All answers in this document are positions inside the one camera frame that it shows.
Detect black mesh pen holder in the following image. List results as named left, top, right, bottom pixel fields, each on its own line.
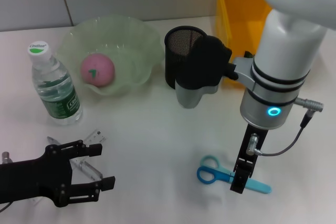
left=164, top=25, right=211, bottom=91

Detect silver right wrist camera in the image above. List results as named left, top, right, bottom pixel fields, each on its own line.
left=174, top=35, right=257, bottom=109

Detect silver clear pen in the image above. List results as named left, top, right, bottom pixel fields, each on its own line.
left=46, top=136, right=103, bottom=183

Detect clear plastic ruler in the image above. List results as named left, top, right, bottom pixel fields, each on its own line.
left=31, top=129, right=107, bottom=205

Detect right gripper cable with connectors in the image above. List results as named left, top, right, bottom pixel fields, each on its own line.
left=246, top=97, right=325, bottom=156

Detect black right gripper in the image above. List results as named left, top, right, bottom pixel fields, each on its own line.
left=229, top=123, right=269, bottom=195

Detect clear water bottle green label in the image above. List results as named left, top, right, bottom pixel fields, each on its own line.
left=27, top=41, right=83, bottom=127

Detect gripper cable with connectors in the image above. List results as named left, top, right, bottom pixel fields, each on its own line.
left=0, top=152, right=13, bottom=211
left=246, top=97, right=325, bottom=156

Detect blue scissors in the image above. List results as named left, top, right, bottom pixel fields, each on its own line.
left=196, top=155, right=272, bottom=195

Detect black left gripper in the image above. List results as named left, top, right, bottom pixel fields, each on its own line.
left=0, top=141, right=116, bottom=208

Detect pink peach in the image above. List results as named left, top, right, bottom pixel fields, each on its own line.
left=80, top=52, right=116, bottom=88

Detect translucent green fruit bowl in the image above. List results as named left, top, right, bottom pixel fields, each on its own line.
left=56, top=15, right=163, bottom=97

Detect yellow plastic bin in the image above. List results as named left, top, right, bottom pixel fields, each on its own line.
left=215, top=0, right=273, bottom=90

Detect left gripper cable with connectors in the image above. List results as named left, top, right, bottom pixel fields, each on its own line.
left=0, top=152, right=13, bottom=211

